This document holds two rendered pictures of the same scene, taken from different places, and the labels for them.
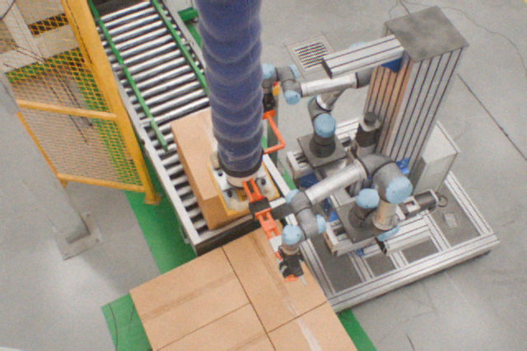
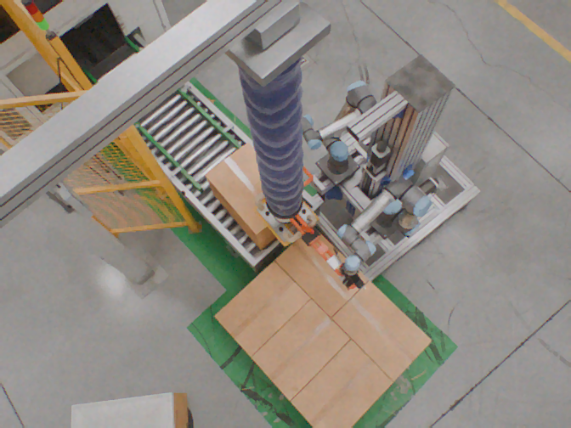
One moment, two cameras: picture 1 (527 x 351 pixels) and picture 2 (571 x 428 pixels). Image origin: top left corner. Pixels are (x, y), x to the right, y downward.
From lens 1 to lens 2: 0.73 m
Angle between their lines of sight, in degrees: 12
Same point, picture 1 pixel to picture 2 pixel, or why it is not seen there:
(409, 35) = (408, 87)
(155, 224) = (205, 249)
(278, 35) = not seen: hidden behind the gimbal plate
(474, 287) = (467, 229)
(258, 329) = (324, 318)
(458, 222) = (445, 183)
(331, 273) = not seen: hidden behind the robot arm
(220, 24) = (276, 139)
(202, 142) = (238, 185)
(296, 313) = (348, 296)
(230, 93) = (283, 174)
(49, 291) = (140, 327)
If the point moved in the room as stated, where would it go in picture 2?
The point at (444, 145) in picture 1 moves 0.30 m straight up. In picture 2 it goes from (435, 143) to (448, 119)
